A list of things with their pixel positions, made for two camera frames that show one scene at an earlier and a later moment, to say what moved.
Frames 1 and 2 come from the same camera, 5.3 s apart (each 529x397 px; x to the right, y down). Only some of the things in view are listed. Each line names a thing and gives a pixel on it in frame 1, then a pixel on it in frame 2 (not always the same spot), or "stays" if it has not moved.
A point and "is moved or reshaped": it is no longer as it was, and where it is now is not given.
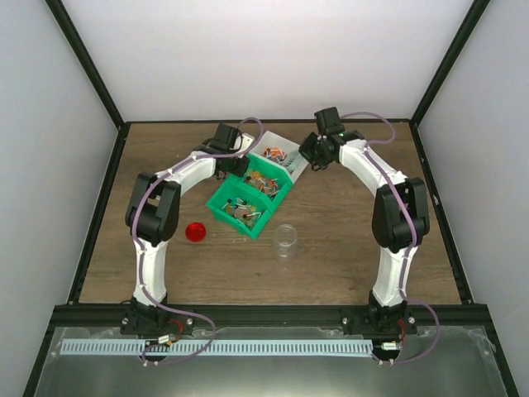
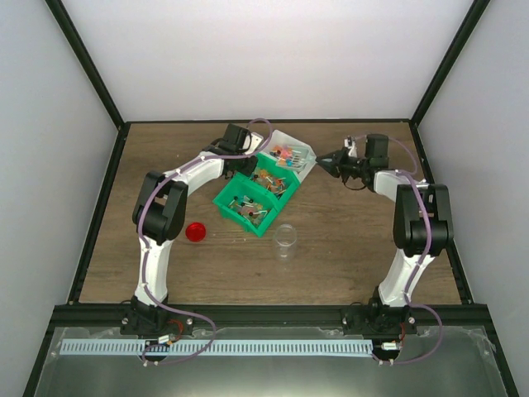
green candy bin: [242, 206] is moved or reshaped
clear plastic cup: [285, 240] stays
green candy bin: [264, 179] is moved or reshaped
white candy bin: [274, 150] is moved or reshaped
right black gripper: [304, 150] → [335, 167]
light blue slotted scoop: [290, 160] is moved or reshaped
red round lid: [195, 231] stays
